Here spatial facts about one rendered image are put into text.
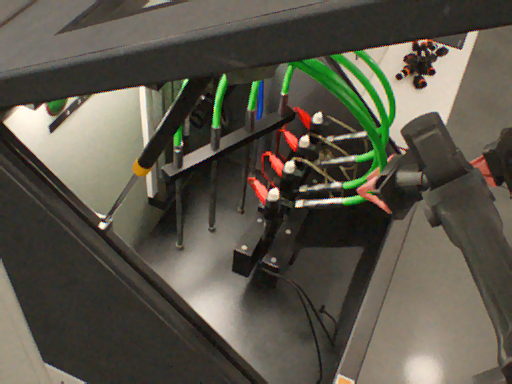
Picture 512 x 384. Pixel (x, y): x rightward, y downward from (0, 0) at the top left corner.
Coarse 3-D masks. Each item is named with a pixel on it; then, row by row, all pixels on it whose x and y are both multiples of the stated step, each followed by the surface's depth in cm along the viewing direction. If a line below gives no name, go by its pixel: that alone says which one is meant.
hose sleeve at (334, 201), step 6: (324, 198) 105; (330, 198) 104; (336, 198) 103; (342, 198) 103; (306, 204) 106; (312, 204) 106; (318, 204) 105; (324, 204) 104; (330, 204) 104; (336, 204) 103; (342, 204) 102
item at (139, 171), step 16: (192, 80) 51; (208, 80) 51; (192, 96) 53; (176, 112) 55; (160, 128) 58; (176, 128) 57; (160, 144) 60; (144, 160) 63; (144, 176) 66; (128, 192) 70; (112, 208) 75; (112, 224) 79
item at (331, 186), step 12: (312, 60) 95; (324, 72) 95; (216, 96) 109; (216, 108) 111; (216, 120) 113; (372, 120) 99; (216, 132) 115; (216, 144) 118; (372, 168) 105; (360, 180) 109; (300, 192) 117; (312, 192) 116
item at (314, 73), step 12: (300, 60) 87; (312, 72) 86; (324, 84) 87; (336, 84) 87; (336, 96) 87; (348, 96) 87; (348, 108) 88; (360, 108) 88; (360, 120) 88; (180, 132) 108; (372, 132) 89; (180, 144) 110; (384, 156) 92; (372, 192) 98; (348, 204) 102
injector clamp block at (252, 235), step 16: (320, 176) 133; (256, 224) 123; (288, 224) 123; (304, 224) 128; (240, 240) 120; (256, 240) 120; (272, 240) 131; (288, 240) 121; (240, 256) 119; (256, 256) 123; (272, 256) 118; (288, 256) 122; (240, 272) 123; (272, 288) 122
